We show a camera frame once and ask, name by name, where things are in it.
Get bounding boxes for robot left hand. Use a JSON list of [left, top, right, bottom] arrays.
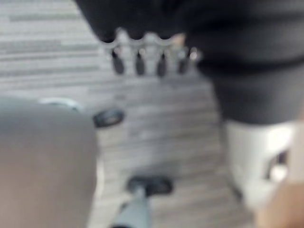
[[73, 0, 304, 208]]

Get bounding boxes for black chair caster wheel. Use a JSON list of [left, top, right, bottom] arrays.
[[93, 108, 125, 128]]

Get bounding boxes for dark robot foot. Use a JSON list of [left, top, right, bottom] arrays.
[[127, 175, 173, 196]]

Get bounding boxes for silver robot leg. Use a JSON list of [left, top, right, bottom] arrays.
[[111, 186, 153, 228]]

